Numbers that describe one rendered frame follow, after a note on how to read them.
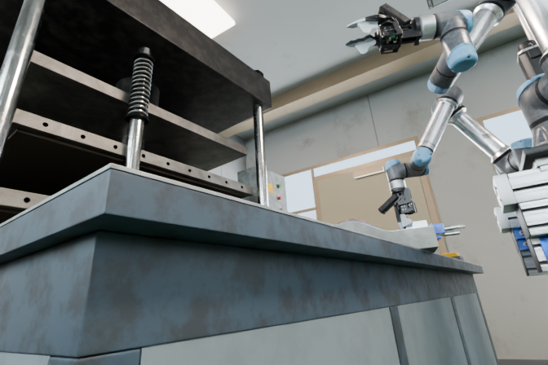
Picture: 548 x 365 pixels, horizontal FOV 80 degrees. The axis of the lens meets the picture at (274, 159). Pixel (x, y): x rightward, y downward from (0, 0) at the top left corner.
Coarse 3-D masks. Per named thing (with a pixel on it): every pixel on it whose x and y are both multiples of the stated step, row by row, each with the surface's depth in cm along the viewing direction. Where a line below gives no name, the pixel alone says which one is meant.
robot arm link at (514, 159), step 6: (528, 138) 136; (510, 144) 142; (516, 144) 139; (522, 144) 137; (528, 144) 135; (516, 150) 139; (522, 150) 136; (510, 156) 144; (516, 156) 139; (510, 162) 144; (516, 162) 140; (516, 168) 143
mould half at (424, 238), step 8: (344, 224) 94; (352, 224) 93; (360, 224) 92; (368, 232) 91; (376, 232) 90; (384, 232) 89; (392, 232) 88; (400, 232) 88; (408, 232) 87; (416, 232) 86; (424, 232) 86; (432, 232) 85; (392, 240) 88; (400, 240) 87; (408, 240) 86; (416, 240) 86; (424, 240) 85; (432, 240) 84; (424, 248) 86; (432, 248) 87
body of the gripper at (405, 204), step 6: (396, 192) 155; (402, 192) 154; (408, 192) 152; (402, 198) 153; (408, 198) 151; (396, 204) 152; (402, 204) 151; (408, 204) 150; (414, 204) 153; (402, 210) 151; (408, 210) 148; (414, 210) 150
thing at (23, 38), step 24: (24, 0) 105; (24, 24) 101; (24, 48) 99; (0, 72) 94; (24, 72) 98; (0, 96) 90; (0, 120) 88; (0, 144) 87; (264, 144) 189; (264, 168) 182; (264, 192) 175
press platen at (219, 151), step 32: (32, 64) 110; (64, 64) 118; (32, 96) 126; (64, 96) 127; (96, 96) 129; (128, 96) 136; (96, 128) 151; (160, 128) 154; (192, 128) 160; (192, 160) 190; (224, 160) 193
